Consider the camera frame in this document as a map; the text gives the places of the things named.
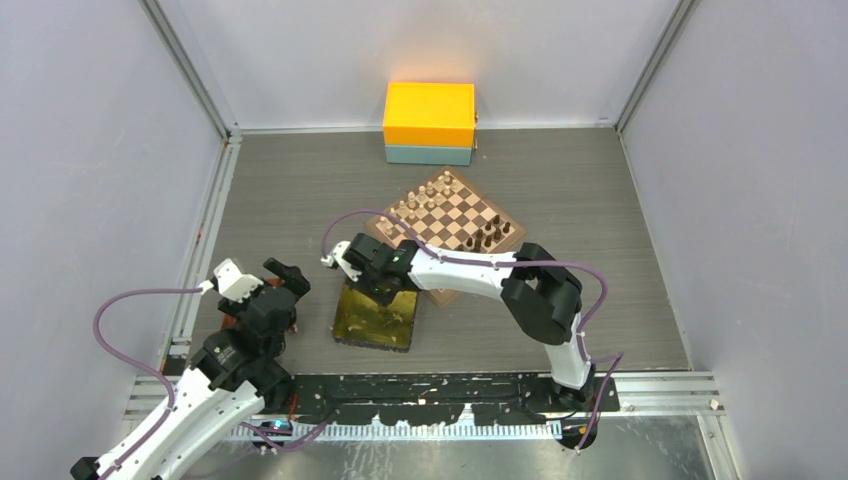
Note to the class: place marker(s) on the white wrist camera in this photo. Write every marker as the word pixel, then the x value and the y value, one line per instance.
pixel 335 259
pixel 232 283

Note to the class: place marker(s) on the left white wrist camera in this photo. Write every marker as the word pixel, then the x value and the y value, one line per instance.
pixel 232 283

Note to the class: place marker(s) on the brown cloth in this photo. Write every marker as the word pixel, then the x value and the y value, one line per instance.
pixel 228 322

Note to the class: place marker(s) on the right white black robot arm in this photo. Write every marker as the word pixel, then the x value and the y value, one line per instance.
pixel 542 295

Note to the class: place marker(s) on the grey-blue box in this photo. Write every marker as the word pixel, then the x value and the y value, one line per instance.
pixel 428 155

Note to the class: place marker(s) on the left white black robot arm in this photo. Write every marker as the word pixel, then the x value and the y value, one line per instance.
pixel 233 376

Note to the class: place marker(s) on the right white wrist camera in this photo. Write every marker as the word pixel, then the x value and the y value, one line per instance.
pixel 335 259

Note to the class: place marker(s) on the yellow transparent tray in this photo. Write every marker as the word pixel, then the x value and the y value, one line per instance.
pixel 361 322

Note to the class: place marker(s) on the wooden chessboard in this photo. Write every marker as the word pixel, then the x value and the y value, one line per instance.
pixel 445 216

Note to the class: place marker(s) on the yellow box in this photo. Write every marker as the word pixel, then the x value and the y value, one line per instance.
pixel 430 114

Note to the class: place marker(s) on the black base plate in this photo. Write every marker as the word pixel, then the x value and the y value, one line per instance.
pixel 492 399

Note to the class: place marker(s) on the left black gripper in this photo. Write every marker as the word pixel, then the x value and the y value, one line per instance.
pixel 289 275

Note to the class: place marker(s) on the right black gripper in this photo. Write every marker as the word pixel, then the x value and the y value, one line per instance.
pixel 384 299

